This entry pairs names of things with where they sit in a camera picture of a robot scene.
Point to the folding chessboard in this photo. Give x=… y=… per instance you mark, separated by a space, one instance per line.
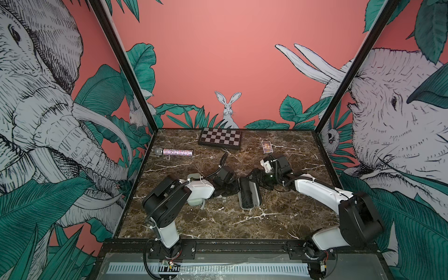
x=221 y=138

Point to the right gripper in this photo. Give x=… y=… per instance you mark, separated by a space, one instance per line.
x=261 y=180

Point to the grey umbrella case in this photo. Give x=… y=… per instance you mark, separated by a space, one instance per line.
x=259 y=199
x=199 y=190

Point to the white slotted cable duct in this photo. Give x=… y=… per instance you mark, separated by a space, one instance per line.
x=135 y=268

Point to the black umbrella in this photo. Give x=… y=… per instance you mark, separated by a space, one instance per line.
x=248 y=196

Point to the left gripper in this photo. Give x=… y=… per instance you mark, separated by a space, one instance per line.
x=234 y=182

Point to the playing card box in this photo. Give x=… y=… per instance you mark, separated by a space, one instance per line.
x=267 y=147

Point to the glitter purple microphone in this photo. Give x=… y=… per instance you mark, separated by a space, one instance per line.
x=172 y=152

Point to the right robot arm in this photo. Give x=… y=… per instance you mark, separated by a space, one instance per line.
x=359 y=220

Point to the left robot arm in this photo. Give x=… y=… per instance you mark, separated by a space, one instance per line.
x=164 y=203

